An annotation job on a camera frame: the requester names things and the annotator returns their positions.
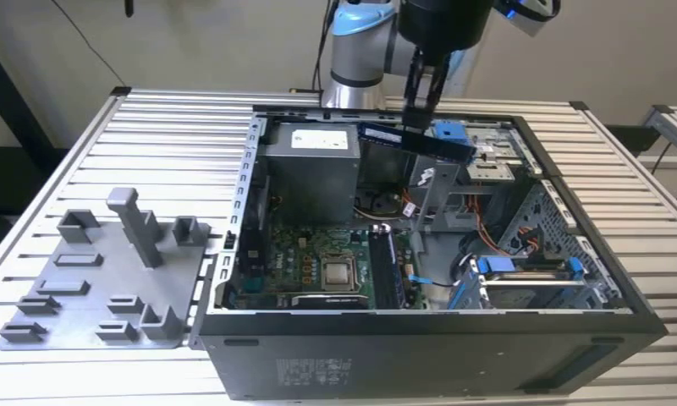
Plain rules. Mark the hard disk in blue carrier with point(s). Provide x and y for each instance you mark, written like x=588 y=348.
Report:
x=496 y=265

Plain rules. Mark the black case fan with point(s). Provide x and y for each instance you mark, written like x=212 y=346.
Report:
x=256 y=207

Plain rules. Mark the black box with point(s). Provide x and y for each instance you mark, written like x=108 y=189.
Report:
x=632 y=139

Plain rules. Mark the green motherboard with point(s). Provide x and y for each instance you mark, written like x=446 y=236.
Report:
x=344 y=243

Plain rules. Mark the grey parts rack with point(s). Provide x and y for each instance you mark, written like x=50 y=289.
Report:
x=119 y=279

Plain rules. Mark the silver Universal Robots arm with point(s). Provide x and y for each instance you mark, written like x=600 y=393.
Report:
x=355 y=59

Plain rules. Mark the black open PC case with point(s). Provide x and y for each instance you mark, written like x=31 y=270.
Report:
x=372 y=359

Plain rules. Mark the grey metal drive cage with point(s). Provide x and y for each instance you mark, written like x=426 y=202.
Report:
x=446 y=199

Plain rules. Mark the short black antenna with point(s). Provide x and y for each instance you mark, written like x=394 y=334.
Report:
x=128 y=8

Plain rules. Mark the black desk frame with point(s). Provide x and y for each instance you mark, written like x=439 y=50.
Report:
x=11 y=105

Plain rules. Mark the aluminium side table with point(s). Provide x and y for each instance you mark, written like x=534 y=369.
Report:
x=672 y=122

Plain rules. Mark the grey power supply unit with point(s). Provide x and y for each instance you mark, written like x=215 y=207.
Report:
x=311 y=182

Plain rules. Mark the black RAM slot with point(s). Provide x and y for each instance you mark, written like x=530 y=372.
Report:
x=379 y=270
x=387 y=270

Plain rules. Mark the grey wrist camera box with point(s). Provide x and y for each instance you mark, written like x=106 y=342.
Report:
x=534 y=23

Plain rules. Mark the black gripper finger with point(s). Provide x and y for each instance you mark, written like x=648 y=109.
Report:
x=415 y=93
x=439 y=80

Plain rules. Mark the silver CPU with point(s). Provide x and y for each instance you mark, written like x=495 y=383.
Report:
x=339 y=277

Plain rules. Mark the blue plastic drive latch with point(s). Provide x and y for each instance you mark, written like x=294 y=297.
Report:
x=451 y=129

